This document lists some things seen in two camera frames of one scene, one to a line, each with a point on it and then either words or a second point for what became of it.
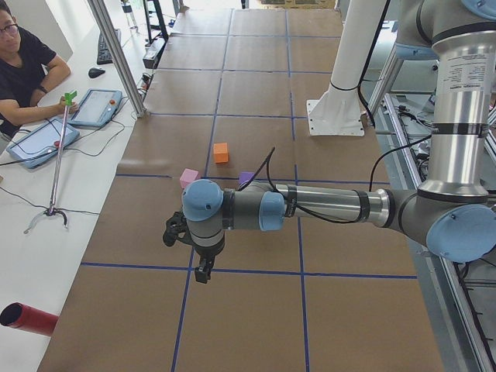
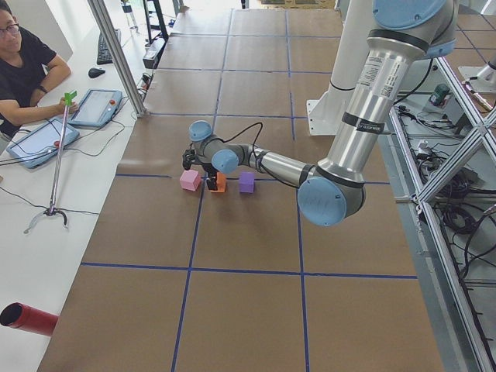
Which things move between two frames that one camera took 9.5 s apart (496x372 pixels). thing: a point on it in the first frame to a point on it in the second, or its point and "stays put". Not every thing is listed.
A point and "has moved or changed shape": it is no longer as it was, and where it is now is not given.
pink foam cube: (187, 177) stays put
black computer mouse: (94, 72) stays put
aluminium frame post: (118, 56) stays put
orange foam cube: (221, 153) has moved or changed shape
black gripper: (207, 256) to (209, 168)
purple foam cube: (245, 177) stays put
